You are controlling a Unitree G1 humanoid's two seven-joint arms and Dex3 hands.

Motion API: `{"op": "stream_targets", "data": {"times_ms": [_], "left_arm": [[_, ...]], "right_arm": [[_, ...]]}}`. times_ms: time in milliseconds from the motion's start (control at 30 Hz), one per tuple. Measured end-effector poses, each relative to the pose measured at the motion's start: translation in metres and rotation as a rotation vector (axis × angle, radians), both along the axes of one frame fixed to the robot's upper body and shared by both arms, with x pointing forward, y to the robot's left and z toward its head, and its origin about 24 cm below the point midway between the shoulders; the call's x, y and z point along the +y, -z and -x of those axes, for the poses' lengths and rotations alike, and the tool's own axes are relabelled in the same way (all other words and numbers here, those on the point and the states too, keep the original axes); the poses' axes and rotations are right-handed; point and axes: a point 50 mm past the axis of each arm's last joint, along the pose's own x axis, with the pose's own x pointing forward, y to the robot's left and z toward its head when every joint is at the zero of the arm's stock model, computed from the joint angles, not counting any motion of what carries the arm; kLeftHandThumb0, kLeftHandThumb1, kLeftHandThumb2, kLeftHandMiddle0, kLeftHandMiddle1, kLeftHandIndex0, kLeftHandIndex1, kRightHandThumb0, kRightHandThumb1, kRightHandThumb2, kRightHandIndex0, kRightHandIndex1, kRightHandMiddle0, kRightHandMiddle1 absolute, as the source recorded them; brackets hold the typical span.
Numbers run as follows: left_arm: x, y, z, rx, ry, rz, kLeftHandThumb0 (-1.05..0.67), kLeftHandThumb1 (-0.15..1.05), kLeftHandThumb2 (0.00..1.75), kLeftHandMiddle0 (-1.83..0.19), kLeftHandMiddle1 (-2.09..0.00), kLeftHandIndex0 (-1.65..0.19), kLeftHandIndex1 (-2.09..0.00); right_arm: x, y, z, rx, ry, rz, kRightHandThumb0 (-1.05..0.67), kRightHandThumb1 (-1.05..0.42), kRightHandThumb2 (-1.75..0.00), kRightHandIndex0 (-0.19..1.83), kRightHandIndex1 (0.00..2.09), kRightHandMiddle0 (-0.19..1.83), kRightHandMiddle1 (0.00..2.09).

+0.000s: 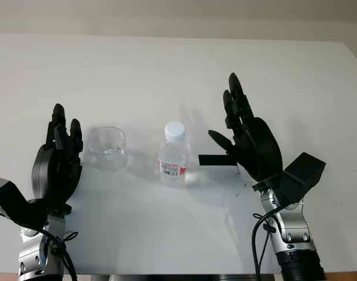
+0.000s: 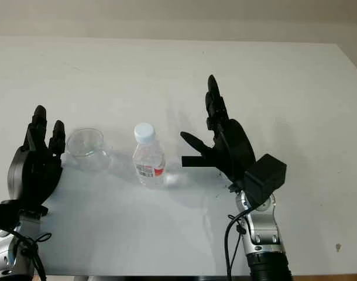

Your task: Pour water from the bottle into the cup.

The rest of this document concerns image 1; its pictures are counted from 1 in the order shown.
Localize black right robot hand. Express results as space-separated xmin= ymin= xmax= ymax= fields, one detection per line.
xmin=208 ymin=72 xmax=285 ymax=188

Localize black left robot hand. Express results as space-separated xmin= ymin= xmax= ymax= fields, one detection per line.
xmin=31 ymin=102 xmax=84 ymax=215

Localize clear glass cup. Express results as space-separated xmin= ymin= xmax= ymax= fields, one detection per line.
xmin=84 ymin=126 xmax=128 ymax=174

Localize clear water bottle white cap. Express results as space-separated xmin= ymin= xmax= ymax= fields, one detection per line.
xmin=157 ymin=121 xmax=190 ymax=189

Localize black tape strip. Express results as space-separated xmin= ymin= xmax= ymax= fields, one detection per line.
xmin=198 ymin=154 xmax=236 ymax=167

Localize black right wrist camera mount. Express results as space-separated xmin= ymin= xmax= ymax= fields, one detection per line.
xmin=274 ymin=152 xmax=327 ymax=209

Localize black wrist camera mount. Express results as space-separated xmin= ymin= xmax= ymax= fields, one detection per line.
xmin=0 ymin=176 xmax=49 ymax=232
xmin=274 ymin=152 xmax=327 ymax=209

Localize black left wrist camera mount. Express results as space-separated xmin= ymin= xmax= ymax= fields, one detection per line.
xmin=0 ymin=176 xmax=49 ymax=232

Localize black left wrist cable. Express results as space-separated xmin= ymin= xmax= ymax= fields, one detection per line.
xmin=40 ymin=227 xmax=80 ymax=281

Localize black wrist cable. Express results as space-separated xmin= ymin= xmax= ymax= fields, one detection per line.
xmin=40 ymin=227 xmax=80 ymax=281
xmin=251 ymin=204 xmax=282 ymax=278

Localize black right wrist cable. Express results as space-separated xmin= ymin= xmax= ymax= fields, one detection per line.
xmin=251 ymin=204 xmax=282 ymax=278

